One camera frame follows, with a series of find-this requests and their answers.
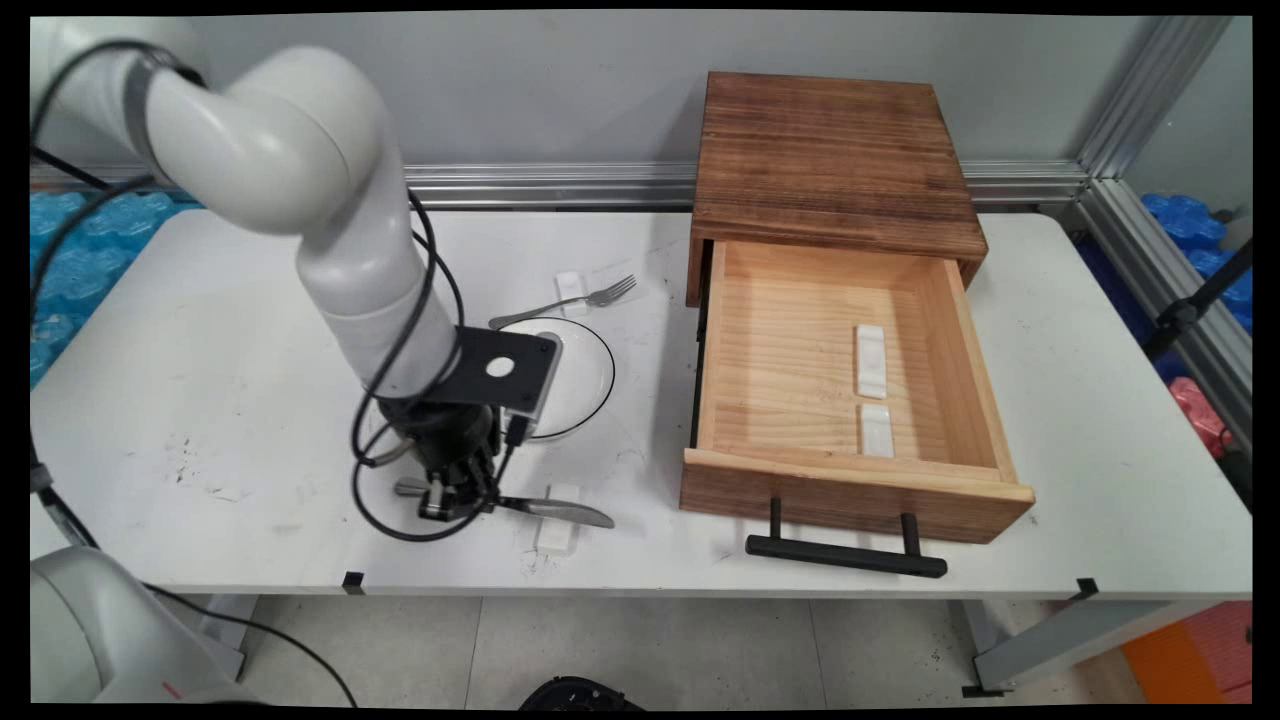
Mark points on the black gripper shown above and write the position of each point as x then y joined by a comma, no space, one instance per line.
445,435

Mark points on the silver table knife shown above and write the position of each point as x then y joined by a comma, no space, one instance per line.
560,512

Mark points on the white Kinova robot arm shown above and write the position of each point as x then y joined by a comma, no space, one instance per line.
280,150

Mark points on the white plate black rim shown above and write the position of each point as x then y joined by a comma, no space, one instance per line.
585,385

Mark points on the silver fork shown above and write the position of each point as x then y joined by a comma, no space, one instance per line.
560,304

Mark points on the black round object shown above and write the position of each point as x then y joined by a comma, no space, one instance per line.
580,695

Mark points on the grey table leg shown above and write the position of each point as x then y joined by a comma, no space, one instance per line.
228,630
1060,645

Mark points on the light wooden drawer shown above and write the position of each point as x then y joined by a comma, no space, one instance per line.
800,390

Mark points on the short white cutlery rest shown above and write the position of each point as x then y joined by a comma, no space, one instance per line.
877,432

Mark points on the long white cutlery rest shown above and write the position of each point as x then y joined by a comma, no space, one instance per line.
871,360

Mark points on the blue plastic bags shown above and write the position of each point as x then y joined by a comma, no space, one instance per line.
90,250
1190,225

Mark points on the dark wooden cabinet casing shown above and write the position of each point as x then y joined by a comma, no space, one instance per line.
830,160

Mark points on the red plastic bag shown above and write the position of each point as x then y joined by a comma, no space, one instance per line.
1200,412

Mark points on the orange box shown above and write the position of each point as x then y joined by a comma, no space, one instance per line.
1195,655

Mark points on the black stand pole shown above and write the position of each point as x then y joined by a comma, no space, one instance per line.
1200,300

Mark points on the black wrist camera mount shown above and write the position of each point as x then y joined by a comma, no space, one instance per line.
500,368

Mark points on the long aluminium frame rail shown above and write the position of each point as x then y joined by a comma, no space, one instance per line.
550,186

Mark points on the aluminium side frame rail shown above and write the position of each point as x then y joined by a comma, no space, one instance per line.
1170,290

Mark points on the aluminium frame post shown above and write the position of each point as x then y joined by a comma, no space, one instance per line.
1150,95

